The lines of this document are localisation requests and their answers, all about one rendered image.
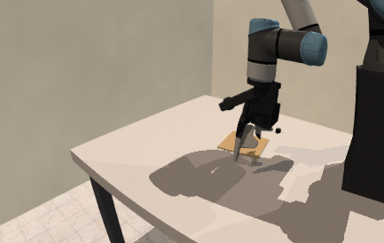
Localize brown flat mat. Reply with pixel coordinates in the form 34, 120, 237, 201
217, 131, 269, 159

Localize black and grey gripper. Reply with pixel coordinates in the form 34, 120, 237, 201
233, 78, 281, 161

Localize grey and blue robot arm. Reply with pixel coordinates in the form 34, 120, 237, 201
219, 0, 384, 112

